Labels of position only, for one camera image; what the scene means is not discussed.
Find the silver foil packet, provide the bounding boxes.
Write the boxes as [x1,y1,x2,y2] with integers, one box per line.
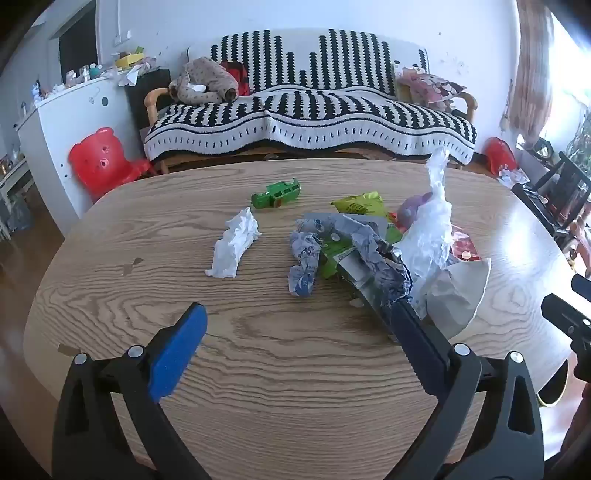
[336,254,403,343]

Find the white cabinet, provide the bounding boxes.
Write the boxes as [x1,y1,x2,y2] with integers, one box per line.
[16,73,145,237]

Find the black box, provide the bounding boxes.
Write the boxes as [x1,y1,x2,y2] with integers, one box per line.
[125,69,173,140]

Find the green toy car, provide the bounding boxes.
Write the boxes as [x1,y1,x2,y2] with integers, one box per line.
[251,180,302,209]

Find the red snack packet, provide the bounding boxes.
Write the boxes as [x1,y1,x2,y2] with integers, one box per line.
[449,226,482,262]

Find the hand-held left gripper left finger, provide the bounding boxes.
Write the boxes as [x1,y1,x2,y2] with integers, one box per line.
[52,302,213,480]

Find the green potted plant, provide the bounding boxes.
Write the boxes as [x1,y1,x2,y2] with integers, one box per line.
[565,124,591,172]

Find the beige curtain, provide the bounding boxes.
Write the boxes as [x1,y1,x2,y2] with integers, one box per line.
[501,4,555,145]

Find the white tissue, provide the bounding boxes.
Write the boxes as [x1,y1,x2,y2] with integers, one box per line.
[205,207,262,280]

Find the green snack packet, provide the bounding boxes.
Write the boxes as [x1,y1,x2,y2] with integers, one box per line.
[331,191,386,219]

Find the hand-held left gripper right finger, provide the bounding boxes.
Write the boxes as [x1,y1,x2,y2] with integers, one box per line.
[390,295,546,480]

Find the floral cushion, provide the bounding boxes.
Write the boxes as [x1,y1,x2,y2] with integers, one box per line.
[395,66,467,112]

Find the blue-white wrapper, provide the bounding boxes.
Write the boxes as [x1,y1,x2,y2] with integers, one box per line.
[288,231,325,300]

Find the small green wrapper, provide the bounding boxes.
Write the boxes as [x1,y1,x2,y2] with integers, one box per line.
[318,240,357,278]

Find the white side table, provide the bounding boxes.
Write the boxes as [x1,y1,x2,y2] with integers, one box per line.
[0,154,36,241]

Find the red cushion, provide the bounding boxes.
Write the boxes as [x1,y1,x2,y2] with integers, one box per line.
[221,60,251,97]

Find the red bag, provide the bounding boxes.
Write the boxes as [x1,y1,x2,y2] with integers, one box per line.
[484,137,519,176]

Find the white papers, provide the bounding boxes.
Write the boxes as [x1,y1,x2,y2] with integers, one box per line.
[498,167,532,189]

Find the striped black white sofa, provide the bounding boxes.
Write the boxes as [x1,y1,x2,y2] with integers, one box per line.
[142,28,478,165]

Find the red bear-shaped chair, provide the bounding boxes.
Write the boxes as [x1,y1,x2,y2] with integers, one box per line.
[69,127,158,202]

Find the brown spotted plush toy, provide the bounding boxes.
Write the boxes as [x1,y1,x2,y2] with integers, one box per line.
[168,56,240,106]

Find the purple toy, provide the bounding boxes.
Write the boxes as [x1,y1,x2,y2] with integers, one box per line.
[396,194,433,230]

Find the clear plastic bag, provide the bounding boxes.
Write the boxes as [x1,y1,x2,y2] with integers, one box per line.
[397,148,457,317]

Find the wooden sofa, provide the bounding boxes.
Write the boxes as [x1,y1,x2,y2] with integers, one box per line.
[142,85,479,175]

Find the grey-blue foil bag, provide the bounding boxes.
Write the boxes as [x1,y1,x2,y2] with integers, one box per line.
[295,212,414,310]

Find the black bin with yellow rim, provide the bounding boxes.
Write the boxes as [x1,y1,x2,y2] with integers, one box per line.
[537,357,572,409]

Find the black chair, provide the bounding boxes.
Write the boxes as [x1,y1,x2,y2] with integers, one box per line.
[511,151,591,241]

